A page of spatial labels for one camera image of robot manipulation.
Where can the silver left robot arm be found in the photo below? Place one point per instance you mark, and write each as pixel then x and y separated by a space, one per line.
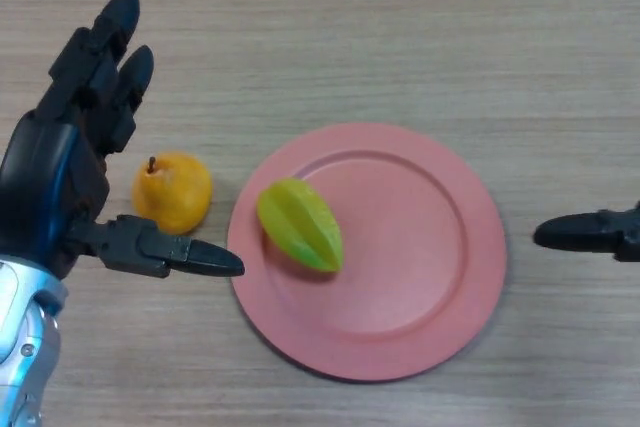
pixel 22 347

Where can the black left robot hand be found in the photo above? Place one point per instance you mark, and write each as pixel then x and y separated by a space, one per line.
pixel 45 187

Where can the orange yellow pear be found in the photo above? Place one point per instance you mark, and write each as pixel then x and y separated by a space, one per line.
pixel 172 192

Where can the pink round plate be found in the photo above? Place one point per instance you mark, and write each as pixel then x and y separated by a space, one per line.
pixel 400 267

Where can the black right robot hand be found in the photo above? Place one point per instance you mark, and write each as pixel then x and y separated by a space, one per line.
pixel 585 237

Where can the yellow starfruit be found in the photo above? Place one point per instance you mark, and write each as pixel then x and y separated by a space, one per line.
pixel 302 222

